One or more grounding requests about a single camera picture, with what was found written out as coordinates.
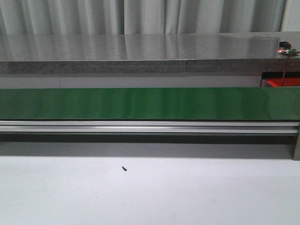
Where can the grey curtain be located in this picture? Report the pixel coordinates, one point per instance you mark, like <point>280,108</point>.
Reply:
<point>61,17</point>

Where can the aluminium conveyor frame rail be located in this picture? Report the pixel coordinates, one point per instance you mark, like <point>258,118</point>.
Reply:
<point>163,139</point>

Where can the red plastic tray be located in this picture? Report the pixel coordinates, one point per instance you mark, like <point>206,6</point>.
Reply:
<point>288,82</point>

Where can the grey stone counter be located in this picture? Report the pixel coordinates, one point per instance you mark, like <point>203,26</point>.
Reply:
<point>147,53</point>

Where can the green conveyor belt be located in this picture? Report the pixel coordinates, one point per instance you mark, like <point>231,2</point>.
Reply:
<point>151,104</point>

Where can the small green circuit board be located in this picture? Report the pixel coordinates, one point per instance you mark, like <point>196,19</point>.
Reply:
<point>286,48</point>

